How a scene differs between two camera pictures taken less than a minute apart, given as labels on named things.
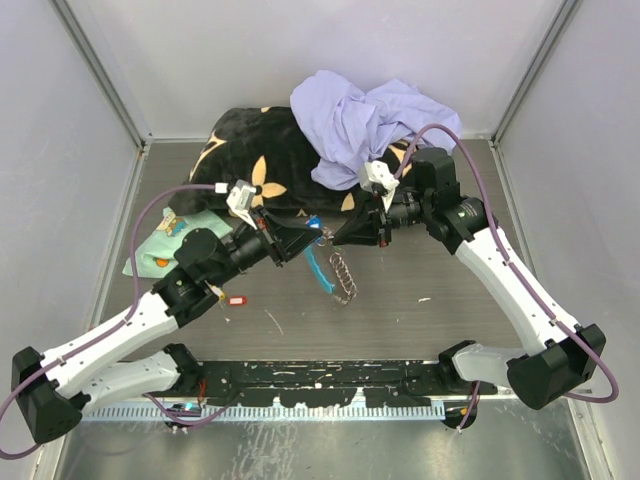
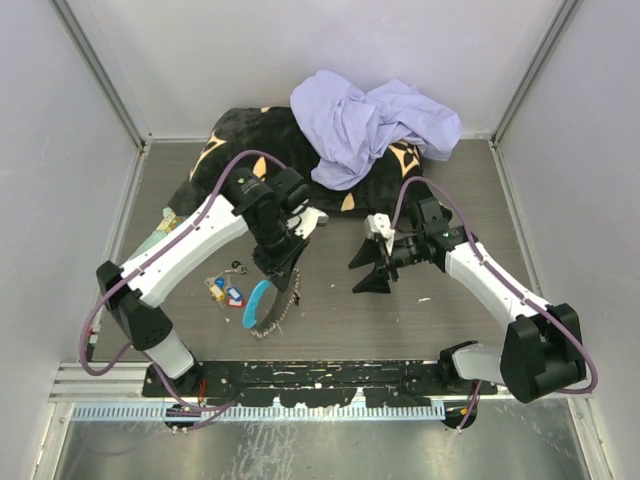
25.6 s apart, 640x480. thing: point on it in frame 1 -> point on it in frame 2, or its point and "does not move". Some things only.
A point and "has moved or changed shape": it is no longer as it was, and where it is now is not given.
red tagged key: [237, 301] does not move
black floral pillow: [265, 146] does not move
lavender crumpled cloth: [348, 130] does not move
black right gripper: [361, 228] -> [376, 280]
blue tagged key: [314, 221] has moved or changed shape
